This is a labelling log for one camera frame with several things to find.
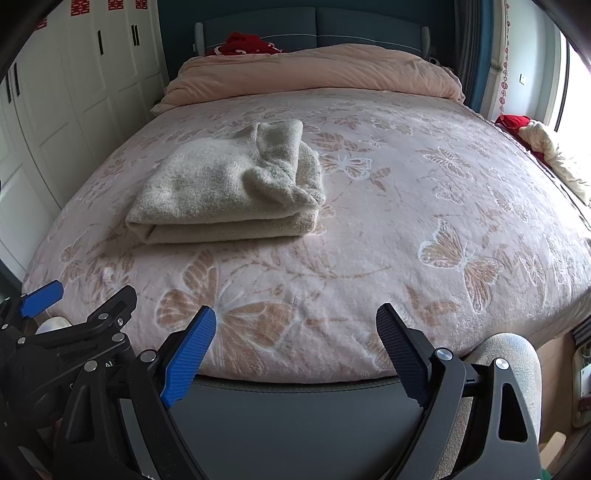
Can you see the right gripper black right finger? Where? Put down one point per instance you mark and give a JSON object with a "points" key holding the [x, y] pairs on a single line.
{"points": [[499, 441]]}

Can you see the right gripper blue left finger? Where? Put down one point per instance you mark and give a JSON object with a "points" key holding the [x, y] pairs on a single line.
{"points": [[95, 440]]}

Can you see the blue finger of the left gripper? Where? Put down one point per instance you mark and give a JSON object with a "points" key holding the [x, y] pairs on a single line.
{"points": [[28, 306]]}

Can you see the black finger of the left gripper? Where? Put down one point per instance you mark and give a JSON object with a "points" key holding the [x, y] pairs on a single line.
{"points": [[110, 317]]}

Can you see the cream knit sweater black hearts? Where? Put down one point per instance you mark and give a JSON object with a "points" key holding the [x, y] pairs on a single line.
{"points": [[260, 182]]}

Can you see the person's grey trouser knee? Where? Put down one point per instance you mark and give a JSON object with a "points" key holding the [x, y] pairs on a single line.
{"points": [[524, 363]]}

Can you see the white wardrobe with red stickers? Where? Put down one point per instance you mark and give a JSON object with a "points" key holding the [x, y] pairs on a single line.
{"points": [[83, 83]]}

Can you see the pink butterfly bed blanket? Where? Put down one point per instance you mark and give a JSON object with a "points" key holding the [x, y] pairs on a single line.
{"points": [[429, 207]]}

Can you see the red pillow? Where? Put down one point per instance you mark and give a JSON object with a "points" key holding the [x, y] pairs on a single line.
{"points": [[243, 44]]}

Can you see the red cloth by window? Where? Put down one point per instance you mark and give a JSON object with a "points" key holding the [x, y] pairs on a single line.
{"points": [[512, 124]]}

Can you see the teal upholstered headboard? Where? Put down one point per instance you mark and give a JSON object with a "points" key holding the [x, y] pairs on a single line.
{"points": [[299, 28]]}

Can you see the pink folded duvet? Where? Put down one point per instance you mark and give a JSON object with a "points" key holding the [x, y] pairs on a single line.
{"points": [[348, 66]]}

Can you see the grey curtain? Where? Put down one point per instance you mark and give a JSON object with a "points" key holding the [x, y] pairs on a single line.
{"points": [[468, 15]]}

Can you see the window with black frame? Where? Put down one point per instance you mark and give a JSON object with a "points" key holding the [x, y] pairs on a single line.
{"points": [[571, 114]]}

